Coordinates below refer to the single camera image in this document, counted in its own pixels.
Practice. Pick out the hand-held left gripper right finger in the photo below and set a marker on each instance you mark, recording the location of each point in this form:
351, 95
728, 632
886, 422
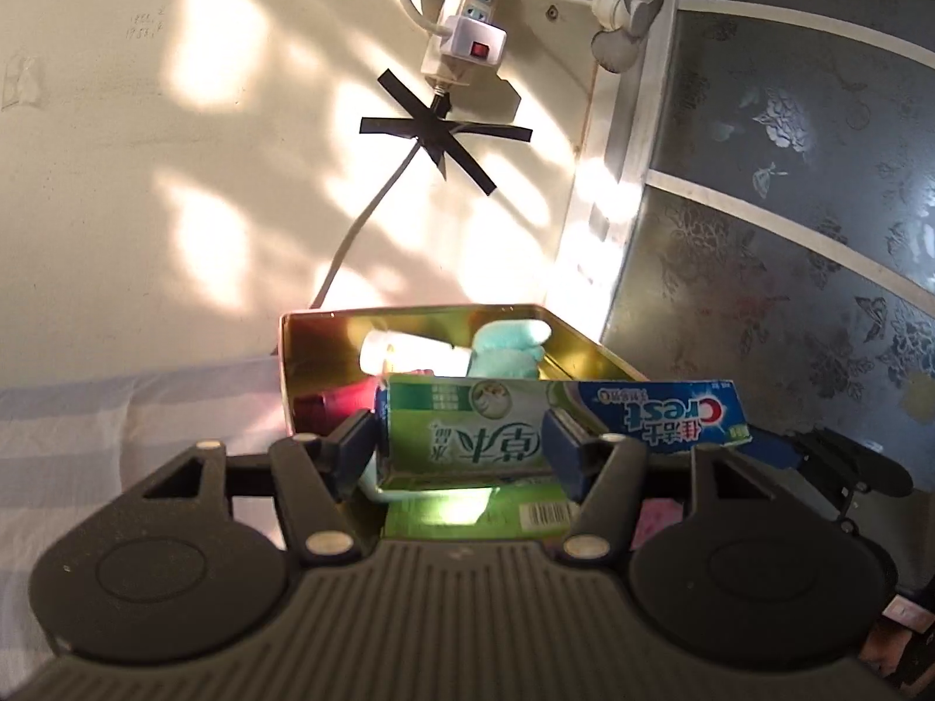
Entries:
566, 453

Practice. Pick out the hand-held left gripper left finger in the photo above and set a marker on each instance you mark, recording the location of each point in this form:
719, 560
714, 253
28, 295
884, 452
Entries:
354, 449

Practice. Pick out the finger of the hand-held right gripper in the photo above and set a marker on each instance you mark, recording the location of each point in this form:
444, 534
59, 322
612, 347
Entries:
774, 449

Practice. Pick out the large green carton box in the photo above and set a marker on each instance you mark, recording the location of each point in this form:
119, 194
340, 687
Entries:
533, 515

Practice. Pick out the green blue toothpaste box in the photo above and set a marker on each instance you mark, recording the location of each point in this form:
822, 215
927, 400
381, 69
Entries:
467, 438

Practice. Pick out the white orange-label vitamin bottle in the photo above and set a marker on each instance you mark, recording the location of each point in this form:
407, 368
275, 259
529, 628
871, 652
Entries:
416, 354

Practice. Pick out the teal plush toy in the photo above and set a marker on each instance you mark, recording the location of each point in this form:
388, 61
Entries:
504, 350

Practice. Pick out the striped blue bed sheet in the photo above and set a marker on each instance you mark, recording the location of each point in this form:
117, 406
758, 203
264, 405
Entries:
109, 416

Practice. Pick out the black tape cross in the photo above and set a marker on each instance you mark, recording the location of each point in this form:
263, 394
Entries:
438, 135

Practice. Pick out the white switched plug adapter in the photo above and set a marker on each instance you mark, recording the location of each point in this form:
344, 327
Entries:
476, 40

